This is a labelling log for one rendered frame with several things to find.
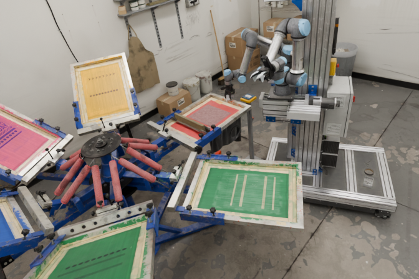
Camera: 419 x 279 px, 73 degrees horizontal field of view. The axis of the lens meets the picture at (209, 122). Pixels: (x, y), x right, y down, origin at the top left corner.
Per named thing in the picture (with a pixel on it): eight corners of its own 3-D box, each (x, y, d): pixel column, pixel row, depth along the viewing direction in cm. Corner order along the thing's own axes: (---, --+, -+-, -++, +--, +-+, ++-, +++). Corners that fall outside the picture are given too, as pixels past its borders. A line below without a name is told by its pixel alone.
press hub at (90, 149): (149, 223, 306) (109, 119, 232) (172, 243, 281) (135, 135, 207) (118, 248, 284) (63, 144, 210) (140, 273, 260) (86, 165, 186)
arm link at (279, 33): (277, 14, 217) (253, 73, 219) (289, 15, 211) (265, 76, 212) (282, 21, 227) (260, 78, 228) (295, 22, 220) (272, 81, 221)
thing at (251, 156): (250, 154, 378) (246, 90, 325) (264, 160, 364) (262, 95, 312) (240, 163, 366) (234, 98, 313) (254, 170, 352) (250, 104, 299)
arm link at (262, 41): (287, 59, 290) (242, 41, 268) (280, 55, 302) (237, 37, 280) (293, 48, 285) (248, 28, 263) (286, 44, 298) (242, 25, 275)
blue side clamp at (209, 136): (217, 131, 269) (217, 125, 265) (221, 132, 266) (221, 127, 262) (195, 147, 252) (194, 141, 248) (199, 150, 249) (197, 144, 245)
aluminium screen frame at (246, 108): (211, 94, 329) (210, 92, 327) (251, 108, 292) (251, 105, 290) (158, 127, 285) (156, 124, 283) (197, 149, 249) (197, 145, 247)
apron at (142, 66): (158, 81, 481) (143, 18, 424) (161, 82, 477) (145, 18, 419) (133, 94, 452) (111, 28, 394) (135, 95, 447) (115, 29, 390)
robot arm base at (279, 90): (291, 88, 255) (292, 78, 249) (289, 96, 243) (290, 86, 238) (274, 87, 260) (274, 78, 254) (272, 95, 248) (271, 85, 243)
